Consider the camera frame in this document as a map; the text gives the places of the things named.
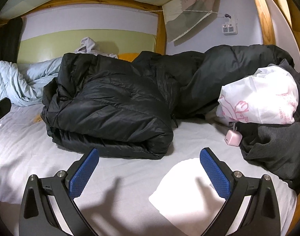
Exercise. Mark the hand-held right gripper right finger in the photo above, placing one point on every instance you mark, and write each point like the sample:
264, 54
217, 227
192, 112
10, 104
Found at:
215, 174

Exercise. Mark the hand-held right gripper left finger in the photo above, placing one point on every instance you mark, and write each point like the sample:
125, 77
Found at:
84, 174

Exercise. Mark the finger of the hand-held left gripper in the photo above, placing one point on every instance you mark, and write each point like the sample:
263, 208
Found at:
2, 108

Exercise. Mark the black puffy coat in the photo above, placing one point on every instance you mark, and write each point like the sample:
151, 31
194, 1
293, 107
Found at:
110, 108

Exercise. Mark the light blue duvet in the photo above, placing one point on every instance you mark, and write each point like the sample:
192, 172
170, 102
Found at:
24, 83

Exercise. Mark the pink charger cube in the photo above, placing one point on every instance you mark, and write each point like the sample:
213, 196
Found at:
233, 137

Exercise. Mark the heart print bed sheet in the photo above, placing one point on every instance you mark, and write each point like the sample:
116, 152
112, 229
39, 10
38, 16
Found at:
130, 177

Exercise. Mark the dark grey garment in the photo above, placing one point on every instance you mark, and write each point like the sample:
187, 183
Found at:
270, 147

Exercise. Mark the black padded bag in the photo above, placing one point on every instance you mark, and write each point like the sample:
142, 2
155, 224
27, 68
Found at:
9, 41

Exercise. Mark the white pink printed plastic bag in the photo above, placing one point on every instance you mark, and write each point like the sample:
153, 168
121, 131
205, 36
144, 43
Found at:
263, 95

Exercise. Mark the dark green puffy coat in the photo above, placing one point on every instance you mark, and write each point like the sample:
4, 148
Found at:
201, 78

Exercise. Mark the pale grey crumpled garment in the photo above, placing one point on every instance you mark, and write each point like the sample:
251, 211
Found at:
87, 44

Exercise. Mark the yellow garment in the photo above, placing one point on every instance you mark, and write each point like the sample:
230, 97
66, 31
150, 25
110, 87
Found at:
127, 57

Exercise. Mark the white wall power strip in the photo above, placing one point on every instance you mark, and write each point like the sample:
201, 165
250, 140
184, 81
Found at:
230, 29

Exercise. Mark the wooden bed frame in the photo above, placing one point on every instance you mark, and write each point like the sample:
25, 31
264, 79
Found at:
162, 34

